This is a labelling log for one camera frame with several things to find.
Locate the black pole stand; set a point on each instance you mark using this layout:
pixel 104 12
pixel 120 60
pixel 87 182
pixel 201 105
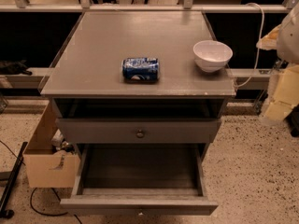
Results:
pixel 10 178

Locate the grey top drawer with knob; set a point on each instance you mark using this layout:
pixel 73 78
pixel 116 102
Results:
pixel 99 131

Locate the cardboard box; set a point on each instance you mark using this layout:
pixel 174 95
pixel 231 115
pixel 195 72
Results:
pixel 45 167

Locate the grey wooden drawer cabinet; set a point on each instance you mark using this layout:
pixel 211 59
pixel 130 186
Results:
pixel 142 107

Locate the white ceramic bowl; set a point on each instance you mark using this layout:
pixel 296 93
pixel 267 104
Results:
pixel 211 56

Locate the blue soda can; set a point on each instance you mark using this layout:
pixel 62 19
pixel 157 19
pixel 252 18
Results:
pixel 142 68

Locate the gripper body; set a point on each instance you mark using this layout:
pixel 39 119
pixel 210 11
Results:
pixel 289 41

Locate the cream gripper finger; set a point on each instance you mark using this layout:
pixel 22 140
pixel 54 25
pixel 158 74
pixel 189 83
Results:
pixel 269 41

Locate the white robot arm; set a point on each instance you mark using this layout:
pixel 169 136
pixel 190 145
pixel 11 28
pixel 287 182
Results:
pixel 288 38

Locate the black object on rail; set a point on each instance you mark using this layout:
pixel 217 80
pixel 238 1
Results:
pixel 14 68

